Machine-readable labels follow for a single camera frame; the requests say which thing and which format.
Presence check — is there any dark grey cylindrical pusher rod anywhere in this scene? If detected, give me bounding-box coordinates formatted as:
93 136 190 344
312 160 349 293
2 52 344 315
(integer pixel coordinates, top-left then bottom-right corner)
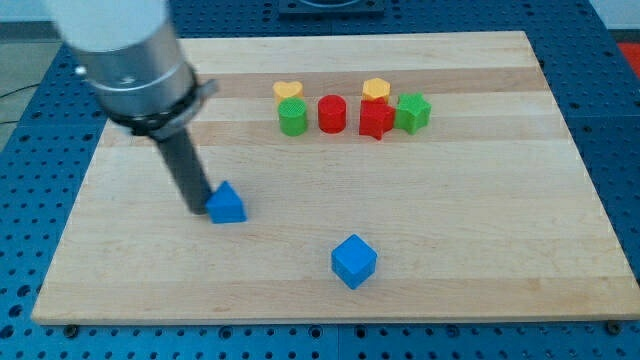
155 129 212 215

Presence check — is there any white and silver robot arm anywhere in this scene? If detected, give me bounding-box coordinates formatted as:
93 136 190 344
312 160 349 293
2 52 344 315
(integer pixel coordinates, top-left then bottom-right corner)
44 0 217 215

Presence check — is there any yellow hexagon block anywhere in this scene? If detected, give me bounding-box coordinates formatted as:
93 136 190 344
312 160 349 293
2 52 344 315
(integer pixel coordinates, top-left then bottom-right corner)
362 78 391 103

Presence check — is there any blue triangular prism block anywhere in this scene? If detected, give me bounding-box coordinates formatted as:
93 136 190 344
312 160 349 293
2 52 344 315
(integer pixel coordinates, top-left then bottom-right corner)
205 181 247 224

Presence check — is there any green cylinder block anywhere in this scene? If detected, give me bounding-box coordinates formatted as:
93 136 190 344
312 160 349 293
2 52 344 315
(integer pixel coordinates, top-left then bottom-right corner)
277 97 308 137

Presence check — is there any yellow heart block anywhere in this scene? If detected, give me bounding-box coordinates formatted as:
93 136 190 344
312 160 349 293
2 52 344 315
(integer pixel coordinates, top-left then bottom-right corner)
272 81 304 105

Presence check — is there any red cylinder block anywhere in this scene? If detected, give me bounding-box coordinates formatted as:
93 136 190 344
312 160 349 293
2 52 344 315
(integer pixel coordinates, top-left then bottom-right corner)
317 94 347 134

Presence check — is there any red star block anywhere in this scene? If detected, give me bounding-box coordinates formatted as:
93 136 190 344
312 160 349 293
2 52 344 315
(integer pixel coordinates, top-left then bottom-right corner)
359 101 396 141

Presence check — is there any blue cube block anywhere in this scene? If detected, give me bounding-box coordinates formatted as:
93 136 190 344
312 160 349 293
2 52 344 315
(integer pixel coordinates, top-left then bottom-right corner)
331 234 378 290

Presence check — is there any green star block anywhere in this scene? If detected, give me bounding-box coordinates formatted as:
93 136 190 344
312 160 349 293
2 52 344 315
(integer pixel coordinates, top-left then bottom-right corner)
394 93 432 135

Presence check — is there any light wooden board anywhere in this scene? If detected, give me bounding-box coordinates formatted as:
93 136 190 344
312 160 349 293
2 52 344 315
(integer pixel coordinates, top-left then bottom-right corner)
32 31 639 325

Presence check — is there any black cable on floor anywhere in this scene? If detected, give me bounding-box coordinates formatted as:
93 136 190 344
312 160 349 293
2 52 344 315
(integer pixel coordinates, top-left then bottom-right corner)
0 82 41 125

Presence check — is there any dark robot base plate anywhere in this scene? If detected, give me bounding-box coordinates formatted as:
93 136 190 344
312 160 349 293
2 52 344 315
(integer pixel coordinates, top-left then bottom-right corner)
275 0 385 19

